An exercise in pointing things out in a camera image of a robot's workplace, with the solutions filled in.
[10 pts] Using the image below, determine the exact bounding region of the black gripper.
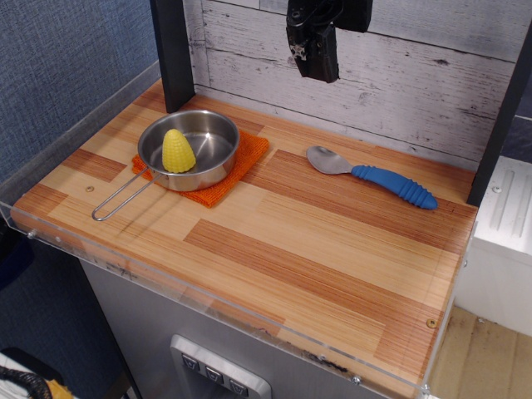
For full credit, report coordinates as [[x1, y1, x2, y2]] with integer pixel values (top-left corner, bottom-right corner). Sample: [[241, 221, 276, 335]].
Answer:
[[286, 0, 343, 82]]

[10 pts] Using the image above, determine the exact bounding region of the yellow toy corn cob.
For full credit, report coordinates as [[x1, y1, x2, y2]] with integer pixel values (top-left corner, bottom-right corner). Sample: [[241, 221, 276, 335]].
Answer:
[[162, 129, 196, 173]]

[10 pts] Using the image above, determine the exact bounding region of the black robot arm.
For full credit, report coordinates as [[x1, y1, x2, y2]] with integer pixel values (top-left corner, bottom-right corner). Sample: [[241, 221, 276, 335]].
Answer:
[[286, 0, 373, 83]]

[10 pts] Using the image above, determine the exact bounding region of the orange knitted cloth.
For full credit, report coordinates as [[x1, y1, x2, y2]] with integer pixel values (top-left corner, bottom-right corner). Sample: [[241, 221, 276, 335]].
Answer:
[[131, 130, 270, 209]]

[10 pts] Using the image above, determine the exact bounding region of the small steel saucepan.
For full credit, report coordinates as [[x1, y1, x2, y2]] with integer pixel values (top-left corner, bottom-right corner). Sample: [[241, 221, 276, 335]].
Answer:
[[91, 110, 240, 221]]

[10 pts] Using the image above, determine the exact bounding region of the clear acrylic left guard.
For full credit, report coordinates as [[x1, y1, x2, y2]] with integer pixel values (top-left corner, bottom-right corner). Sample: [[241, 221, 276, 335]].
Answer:
[[1, 62, 160, 205]]

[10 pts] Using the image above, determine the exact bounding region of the clear acrylic guard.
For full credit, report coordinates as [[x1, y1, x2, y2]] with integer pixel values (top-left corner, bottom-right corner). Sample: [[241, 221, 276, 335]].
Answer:
[[1, 62, 160, 205], [2, 194, 475, 398]]

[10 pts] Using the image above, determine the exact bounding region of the clear acrylic front guard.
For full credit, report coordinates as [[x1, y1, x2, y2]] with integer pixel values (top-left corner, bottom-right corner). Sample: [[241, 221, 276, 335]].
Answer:
[[2, 194, 475, 398]]

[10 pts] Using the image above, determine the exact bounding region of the silver dispenser button panel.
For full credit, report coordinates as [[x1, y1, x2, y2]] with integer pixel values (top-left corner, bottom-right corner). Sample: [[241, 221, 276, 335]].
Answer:
[[170, 334, 272, 398]]

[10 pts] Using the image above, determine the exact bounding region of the yellow object bottom left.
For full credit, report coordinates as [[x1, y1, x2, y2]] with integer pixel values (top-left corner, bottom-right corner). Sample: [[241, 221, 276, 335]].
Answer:
[[40, 380, 75, 399]]

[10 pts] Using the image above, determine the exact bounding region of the blue handled metal spoon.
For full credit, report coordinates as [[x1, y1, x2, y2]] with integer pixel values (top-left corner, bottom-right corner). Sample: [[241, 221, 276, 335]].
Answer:
[[306, 146, 438, 210]]

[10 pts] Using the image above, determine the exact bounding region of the black left vertical post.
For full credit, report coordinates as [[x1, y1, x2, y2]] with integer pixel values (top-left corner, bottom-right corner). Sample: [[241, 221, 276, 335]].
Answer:
[[150, 0, 195, 113]]

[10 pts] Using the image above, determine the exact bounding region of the black vertical post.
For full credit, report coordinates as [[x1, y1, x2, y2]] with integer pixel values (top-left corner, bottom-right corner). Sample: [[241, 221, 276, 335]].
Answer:
[[150, 0, 195, 113], [467, 26, 531, 207]]

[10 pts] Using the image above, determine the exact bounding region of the black right vertical post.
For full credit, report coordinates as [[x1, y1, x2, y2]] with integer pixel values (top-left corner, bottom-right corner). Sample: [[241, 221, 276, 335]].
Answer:
[[467, 26, 531, 207]]

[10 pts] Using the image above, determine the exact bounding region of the white aluminium rail block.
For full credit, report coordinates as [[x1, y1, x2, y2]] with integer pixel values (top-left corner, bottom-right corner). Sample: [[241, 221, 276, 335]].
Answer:
[[474, 156, 531, 264]]

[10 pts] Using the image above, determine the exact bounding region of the black braided cable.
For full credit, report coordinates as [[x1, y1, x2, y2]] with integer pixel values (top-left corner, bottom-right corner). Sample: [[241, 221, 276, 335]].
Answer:
[[0, 366, 53, 399]]

